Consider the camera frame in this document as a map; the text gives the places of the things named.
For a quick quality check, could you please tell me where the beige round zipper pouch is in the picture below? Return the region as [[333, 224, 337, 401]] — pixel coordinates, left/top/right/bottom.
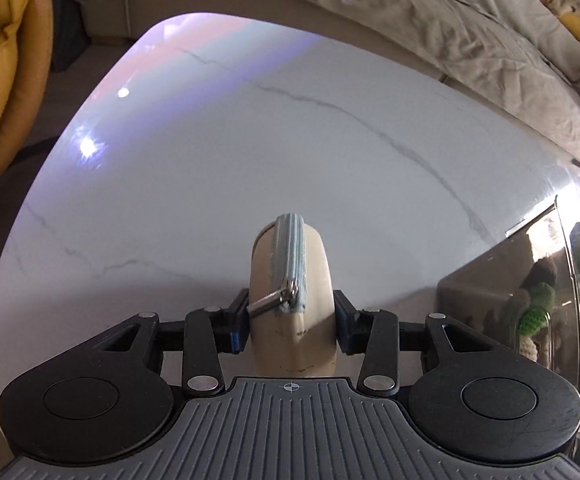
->
[[247, 214, 337, 377]]

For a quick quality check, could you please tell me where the crochet doll red hat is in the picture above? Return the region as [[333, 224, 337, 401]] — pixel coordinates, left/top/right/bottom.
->
[[499, 257, 558, 362]]

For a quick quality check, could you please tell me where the smoky transparent storage box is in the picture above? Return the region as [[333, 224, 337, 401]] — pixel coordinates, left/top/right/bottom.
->
[[436, 194, 580, 476]]

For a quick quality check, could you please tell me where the sofa with beige cover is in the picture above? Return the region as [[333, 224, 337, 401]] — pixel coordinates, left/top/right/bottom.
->
[[81, 0, 580, 163]]

